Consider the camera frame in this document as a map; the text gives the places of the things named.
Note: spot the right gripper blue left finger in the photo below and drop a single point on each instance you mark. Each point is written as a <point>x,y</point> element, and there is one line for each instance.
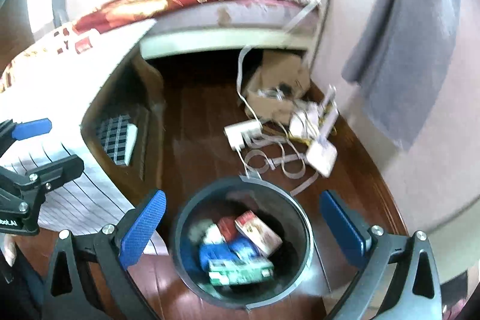
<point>137,230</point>

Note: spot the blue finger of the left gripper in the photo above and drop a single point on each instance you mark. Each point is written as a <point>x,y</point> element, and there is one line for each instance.
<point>58,173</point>
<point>23,131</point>

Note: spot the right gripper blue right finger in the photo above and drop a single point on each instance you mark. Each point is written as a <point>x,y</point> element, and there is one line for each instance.
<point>348,228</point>

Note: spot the red plastic bag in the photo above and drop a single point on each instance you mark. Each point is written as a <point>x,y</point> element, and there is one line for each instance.
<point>227,228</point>

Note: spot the green white carton box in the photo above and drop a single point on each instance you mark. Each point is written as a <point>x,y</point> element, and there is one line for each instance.
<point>240,272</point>

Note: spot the blue cloth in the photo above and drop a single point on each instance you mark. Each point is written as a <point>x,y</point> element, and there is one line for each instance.
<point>240,248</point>

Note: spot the white knotted tissue bundle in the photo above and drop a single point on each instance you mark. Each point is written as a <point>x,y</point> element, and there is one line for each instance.
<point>205,232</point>

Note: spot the black round trash bin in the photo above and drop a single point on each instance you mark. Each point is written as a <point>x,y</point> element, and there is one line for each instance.
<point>233,197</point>

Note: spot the person left hand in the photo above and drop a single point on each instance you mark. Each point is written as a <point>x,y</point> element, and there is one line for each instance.
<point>9,248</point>

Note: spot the white black grid tablecloth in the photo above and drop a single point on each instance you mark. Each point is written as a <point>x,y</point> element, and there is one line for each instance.
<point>106,106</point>

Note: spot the white power strip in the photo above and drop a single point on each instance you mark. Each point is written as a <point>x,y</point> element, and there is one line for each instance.
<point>238,133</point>

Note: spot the cardboard box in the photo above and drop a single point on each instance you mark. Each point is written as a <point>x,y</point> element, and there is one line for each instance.
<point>280,80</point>

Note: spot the grey curtain right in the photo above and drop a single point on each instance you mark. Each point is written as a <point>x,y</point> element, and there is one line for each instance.
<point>401,62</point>

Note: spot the white bed frame with mattress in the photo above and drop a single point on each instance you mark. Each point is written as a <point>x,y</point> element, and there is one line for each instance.
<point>268,24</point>

